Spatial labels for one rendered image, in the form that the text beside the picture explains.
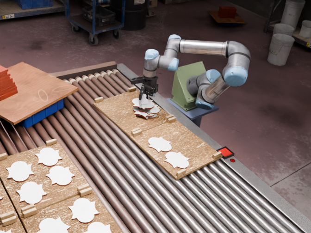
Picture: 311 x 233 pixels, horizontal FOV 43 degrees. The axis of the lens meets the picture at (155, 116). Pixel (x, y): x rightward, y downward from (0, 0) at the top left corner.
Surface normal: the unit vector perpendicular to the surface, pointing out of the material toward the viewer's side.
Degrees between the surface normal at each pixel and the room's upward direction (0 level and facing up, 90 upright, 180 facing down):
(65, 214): 0
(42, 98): 0
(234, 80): 116
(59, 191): 0
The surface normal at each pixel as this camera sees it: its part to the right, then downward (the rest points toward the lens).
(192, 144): 0.11, -0.82
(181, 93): -0.80, 0.27
